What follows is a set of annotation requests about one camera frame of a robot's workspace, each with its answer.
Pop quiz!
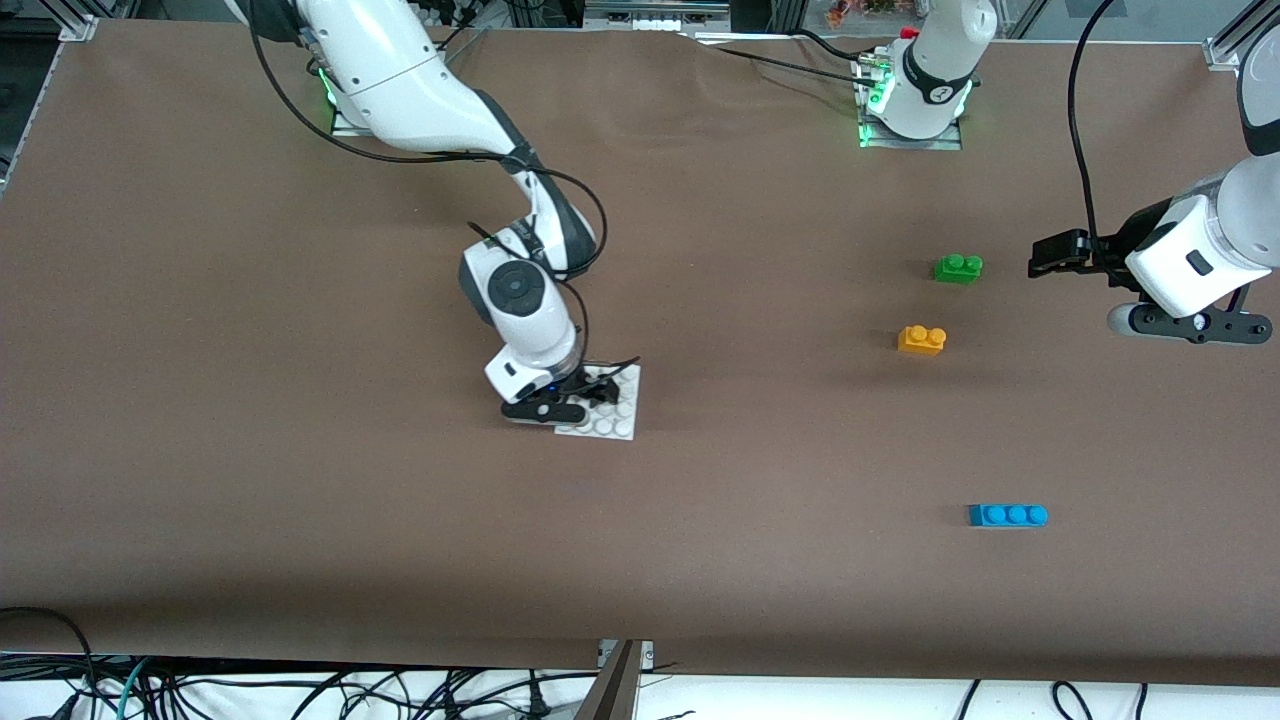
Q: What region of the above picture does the white studded base plate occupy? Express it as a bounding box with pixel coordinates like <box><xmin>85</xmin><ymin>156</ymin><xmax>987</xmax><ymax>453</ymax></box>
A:
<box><xmin>553</xmin><ymin>362</ymin><xmax>643</xmax><ymax>442</ymax></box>

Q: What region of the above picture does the blue three-stud block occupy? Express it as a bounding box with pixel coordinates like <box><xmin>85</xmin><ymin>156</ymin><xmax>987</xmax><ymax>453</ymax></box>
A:
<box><xmin>968</xmin><ymin>503</ymin><xmax>1050</xmax><ymax>529</ymax></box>

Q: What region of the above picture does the brown table cover sheet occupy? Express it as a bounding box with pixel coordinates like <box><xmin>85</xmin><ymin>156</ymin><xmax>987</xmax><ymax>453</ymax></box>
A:
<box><xmin>0</xmin><ymin>18</ymin><xmax>1280</xmax><ymax>687</ymax></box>

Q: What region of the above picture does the dark slanted beam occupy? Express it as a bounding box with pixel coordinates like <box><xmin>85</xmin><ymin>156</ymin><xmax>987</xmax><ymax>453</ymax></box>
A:
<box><xmin>572</xmin><ymin>640</ymin><xmax>643</xmax><ymax>720</ymax></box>

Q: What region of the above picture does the colourful object pile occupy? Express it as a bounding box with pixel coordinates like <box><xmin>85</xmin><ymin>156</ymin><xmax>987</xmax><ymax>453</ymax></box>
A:
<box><xmin>826</xmin><ymin>0</ymin><xmax>906</xmax><ymax>28</ymax></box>

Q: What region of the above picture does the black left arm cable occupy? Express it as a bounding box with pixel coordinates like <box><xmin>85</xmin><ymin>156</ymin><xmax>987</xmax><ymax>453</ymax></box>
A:
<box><xmin>1066</xmin><ymin>0</ymin><xmax>1116</xmax><ymax>251</ymax></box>

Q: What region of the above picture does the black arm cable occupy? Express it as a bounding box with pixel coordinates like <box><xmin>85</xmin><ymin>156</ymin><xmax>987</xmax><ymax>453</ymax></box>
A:
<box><xmin>248</xmin><ymin>15</ymin><xmax>609</xmax><ymax>366</ymax></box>
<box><xmin>1066</xmin><ymin>0</ymin><xmax>1116</xmax><ymax>251</ymax></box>

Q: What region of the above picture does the aluminium frame profile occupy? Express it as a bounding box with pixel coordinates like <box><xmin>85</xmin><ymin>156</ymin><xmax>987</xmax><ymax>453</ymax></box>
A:
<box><xmin>55</xmin><ymin>0</ymin><xmax>101</xmax><ymax>41</ymax></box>
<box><xmin>1205</xmin><ymin>0</ymin><xmax>1280</xmax><ymax>71</ymax></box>

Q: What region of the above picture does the short black cable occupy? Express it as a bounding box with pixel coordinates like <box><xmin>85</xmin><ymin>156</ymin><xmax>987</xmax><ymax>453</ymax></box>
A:
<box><xmin>790</xmin><ymin>28</ymin><xmax>891</xmax><ymax>63</ymax></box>

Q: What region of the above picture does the long thin black cable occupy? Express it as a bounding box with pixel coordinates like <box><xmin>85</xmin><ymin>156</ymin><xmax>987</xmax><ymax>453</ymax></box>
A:
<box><xmin>705</xmin><ymin>44</ymin><xmax>881</xmax><ymax>87</ymax></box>

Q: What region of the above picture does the grey metal frame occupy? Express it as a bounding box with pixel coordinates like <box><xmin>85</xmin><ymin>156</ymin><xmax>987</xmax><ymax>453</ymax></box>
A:
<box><xmin>583</xmin><ymin>0</ymin><xmax>733</xmax><ymax>33</ymax></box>

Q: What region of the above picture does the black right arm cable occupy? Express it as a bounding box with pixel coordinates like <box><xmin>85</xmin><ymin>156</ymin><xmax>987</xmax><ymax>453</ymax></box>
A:
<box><xmin>248</xmin><ymin>15</ymin><xmax>609</xmax><ymax>366</ymax></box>

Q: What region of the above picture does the teal cable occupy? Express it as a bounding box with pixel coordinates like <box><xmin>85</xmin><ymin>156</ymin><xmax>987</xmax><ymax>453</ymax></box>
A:
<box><xmin>116</xmin><ymin>656</ymin><xmax>154</xmax><ymax>720</ymax></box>

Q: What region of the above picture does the black looped floor cable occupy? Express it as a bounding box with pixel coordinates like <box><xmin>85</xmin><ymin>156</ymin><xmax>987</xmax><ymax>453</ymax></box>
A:
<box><xmin>0</xmin><ymin>606</ymin><xmax>99</xmax><ymax>720</ymax></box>

